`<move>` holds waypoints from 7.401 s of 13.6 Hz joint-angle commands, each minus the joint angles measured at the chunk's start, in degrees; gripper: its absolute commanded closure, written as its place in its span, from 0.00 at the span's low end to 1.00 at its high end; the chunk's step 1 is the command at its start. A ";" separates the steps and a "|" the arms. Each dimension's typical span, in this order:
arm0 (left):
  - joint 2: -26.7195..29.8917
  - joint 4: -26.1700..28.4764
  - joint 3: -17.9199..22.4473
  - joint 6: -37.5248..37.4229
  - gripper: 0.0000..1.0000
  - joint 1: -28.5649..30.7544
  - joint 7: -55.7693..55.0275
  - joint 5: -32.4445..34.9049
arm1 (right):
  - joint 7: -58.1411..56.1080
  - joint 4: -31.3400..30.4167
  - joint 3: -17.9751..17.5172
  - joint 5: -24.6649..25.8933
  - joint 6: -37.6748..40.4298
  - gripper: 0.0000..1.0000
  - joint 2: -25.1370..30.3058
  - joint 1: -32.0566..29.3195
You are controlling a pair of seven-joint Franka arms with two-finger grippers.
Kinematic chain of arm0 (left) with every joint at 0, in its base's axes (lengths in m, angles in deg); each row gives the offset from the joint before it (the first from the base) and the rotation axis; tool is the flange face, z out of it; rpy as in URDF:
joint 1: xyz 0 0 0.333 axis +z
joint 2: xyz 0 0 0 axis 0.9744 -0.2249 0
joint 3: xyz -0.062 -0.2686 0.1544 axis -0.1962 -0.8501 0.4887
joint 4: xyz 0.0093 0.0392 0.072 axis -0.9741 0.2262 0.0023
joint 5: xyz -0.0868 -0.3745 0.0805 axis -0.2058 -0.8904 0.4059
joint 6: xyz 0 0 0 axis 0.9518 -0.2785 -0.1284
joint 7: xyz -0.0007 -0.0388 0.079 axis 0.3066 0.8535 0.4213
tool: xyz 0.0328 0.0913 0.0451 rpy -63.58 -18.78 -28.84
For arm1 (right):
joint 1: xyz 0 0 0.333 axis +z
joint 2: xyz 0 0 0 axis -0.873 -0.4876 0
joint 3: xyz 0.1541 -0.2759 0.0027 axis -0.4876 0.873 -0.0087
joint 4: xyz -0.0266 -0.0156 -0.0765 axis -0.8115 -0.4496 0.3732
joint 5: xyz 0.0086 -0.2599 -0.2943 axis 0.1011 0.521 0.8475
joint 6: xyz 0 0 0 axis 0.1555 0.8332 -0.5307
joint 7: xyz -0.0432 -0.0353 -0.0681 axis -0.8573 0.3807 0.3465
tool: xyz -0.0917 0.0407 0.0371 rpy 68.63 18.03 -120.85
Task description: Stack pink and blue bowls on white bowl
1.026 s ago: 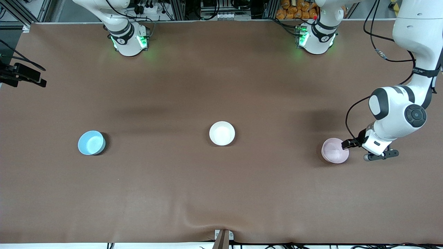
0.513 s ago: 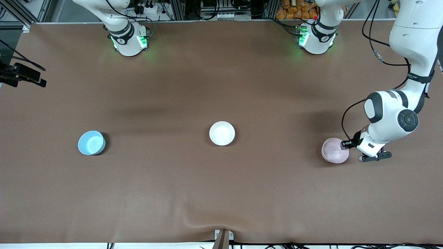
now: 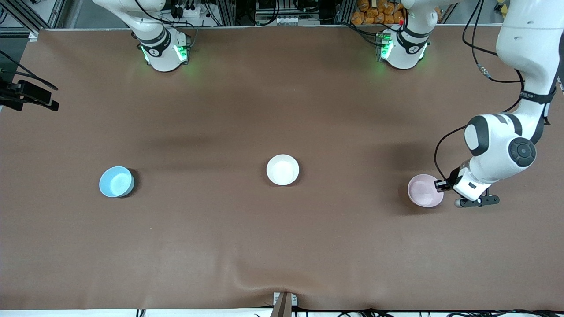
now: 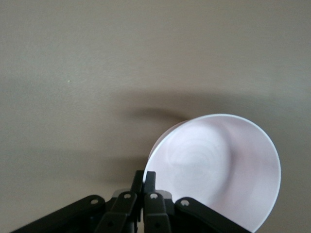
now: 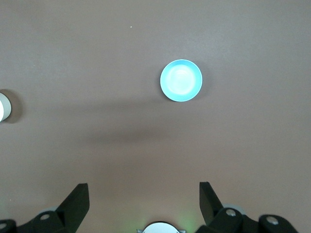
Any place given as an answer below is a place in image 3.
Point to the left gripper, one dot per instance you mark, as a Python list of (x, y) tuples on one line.
[(450, 181)]

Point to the pink bowl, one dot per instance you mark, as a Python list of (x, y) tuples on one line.
[(423, 191)]

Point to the blue bowl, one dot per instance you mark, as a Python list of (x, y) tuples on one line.
[(115, 182)]

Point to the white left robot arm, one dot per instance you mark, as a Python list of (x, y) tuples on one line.
[(502, 141)]

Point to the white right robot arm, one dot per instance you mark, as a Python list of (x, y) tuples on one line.
[(163, 57)]

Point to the white bowl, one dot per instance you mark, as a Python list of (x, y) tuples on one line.
[(282, 170)]

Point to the white power strip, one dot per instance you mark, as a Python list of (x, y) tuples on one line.
[(191, 11)]

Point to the brown table cloth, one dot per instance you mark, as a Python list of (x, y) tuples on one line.
[(282, 242)]

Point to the orange packaged goods pile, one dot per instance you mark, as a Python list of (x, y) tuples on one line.
[(376, 12)]

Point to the black white electronics unit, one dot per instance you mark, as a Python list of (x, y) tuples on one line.
[(286, 13)]

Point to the aluminium frame rail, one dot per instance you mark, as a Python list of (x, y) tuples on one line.
[(26, 15)]

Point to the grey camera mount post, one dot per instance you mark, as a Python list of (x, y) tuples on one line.
[(283, 304)]

